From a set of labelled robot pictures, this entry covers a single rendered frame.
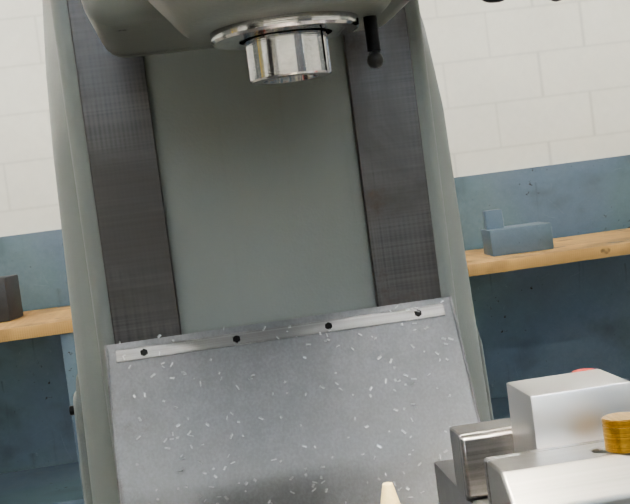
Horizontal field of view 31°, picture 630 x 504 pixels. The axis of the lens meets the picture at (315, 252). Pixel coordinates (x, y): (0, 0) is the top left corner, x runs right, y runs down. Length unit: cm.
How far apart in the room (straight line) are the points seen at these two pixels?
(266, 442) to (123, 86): 34
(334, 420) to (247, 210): 20
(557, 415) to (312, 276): 41
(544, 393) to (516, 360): 443
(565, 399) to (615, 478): 6
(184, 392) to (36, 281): 390
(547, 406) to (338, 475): 35
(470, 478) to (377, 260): 36
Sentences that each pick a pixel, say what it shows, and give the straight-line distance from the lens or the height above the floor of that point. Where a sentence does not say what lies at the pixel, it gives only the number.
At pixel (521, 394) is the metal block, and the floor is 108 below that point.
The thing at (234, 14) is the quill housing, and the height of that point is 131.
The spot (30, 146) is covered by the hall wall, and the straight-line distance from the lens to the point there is 490.
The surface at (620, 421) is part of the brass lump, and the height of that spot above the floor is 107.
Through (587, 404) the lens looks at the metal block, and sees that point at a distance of 67.
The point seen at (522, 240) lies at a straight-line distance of 439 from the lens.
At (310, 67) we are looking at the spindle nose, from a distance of 63.
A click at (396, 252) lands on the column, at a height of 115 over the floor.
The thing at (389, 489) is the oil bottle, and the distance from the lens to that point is 62.
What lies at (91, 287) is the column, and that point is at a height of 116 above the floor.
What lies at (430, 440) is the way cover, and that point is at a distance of 100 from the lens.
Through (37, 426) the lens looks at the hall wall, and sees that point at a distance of 496.
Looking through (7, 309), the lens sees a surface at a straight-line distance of 441.
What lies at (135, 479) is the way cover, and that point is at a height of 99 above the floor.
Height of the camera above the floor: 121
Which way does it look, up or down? 3 degrees down
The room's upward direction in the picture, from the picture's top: 7 degrees counter-clockwise
